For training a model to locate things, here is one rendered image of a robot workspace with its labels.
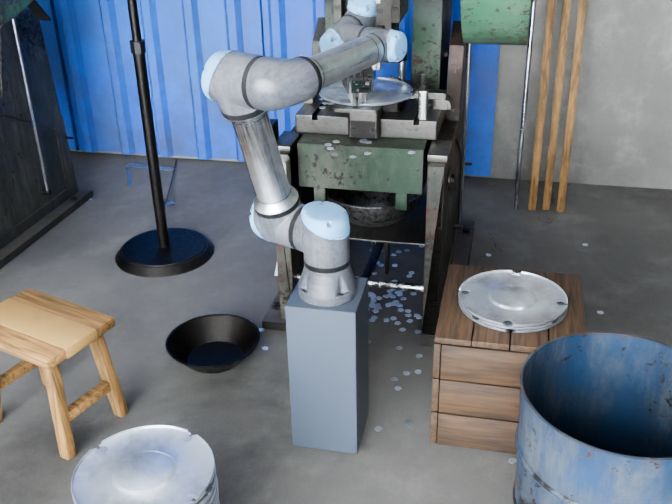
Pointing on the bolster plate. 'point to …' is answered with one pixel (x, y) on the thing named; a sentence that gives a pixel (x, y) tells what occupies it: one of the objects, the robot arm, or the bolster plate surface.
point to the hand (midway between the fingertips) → (356, 100)
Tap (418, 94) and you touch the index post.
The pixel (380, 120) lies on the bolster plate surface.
